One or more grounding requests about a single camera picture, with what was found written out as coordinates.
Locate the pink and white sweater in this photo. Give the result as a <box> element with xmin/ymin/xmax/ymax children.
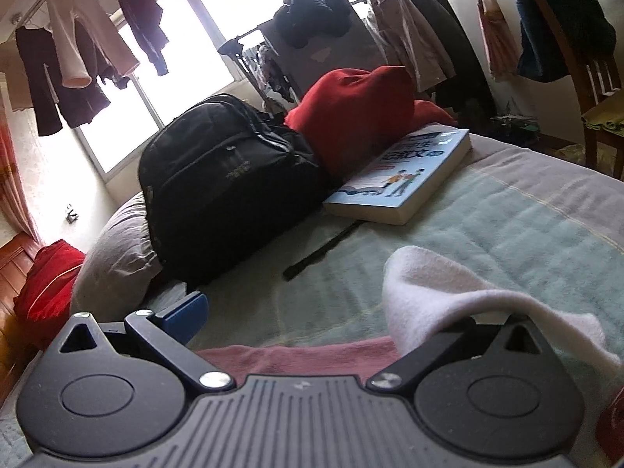
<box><xmin>193</xmin><ymin>246</ymin><xmax>623</xmax><ymax>383</ymax></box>

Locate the clothes rack with garments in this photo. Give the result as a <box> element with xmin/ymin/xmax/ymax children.
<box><xmin>218</xmin><ymin>0</ymin><xmax>496</xmax><ymax>121</ymax></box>

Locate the wooden chair with clothes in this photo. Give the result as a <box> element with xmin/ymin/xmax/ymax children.
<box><xmin>516</xmin><ymin>0</ymin><xmax>623</xmax><ymax>180</ymax></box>

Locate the wooden headboard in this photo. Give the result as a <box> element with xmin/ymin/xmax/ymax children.
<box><xmin>0</xmin><ymin>232</ymin><xmax>40</xmax><ymax>404</ymax></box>

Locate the red quilt left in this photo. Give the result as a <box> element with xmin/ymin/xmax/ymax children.
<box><xmin>14</xmin><ymin>240</ymin><xmax>85</xmax><ymax>351</ymax></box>

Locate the red quilt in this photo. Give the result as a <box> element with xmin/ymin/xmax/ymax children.
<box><xmin>285</xmin><ymin>66</ymin><xmax>457</xmax><ymax>179</ymax></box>
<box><xmin>14</xmin><ymin>240</ymin><xmax>85</xmax><ymax>351</ymax></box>

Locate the grey green pillow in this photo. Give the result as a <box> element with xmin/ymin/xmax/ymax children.
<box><xmin>70</xmin><ymin>193</ymin><xmax>162</xmax><ymax>321</ymax></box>

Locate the green plaid bed blanket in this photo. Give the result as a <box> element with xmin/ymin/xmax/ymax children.
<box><xmin>191</xmin><ymin>135</ymin><xmax>623</xmax><ymax>354</ymax></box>

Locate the red plaid curtain left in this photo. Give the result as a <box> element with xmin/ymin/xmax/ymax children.
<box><xmin>0</xmin><ymin>101</ymin><xmax>41</xmax><ymax>245</ymax></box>

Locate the red plaid curtain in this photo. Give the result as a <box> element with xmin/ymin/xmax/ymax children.
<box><xmin>476</xmin><ymin>0</ymin><xmax>519</xmax><ymax>82</ymax></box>
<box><xmin>0</xmin><ymin>101</ymin><xmax>41</xmax><ymax>245</ymax></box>

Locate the blue white book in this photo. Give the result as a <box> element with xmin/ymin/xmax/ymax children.
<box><xmin>324</xmin><ymin>124</ymin><xmax>472</xmax><ymax>225</ymax></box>

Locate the black backpack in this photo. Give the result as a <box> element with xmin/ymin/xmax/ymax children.
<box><xmin>138</xmin><ymin>93</ymin><xmax>339</xmax><ymax>285</ymax></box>

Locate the red quilt right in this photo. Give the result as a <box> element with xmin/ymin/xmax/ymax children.
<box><xmin>285</xmin><ymin>66</ymin><xmax>457</xmax><ymax>179</ymax></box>

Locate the hanging laundry at window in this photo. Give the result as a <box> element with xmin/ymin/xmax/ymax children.
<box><xmin>1</xmin><ymin>0</ymin><xmax>140</xmax><ymax>137</ymax></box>

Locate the red plaid curtain right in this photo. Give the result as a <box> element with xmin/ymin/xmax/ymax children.
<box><xmin>476</xmin><ymin>0</ymin><xmax>519</xmax><ymax>82</ymax></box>

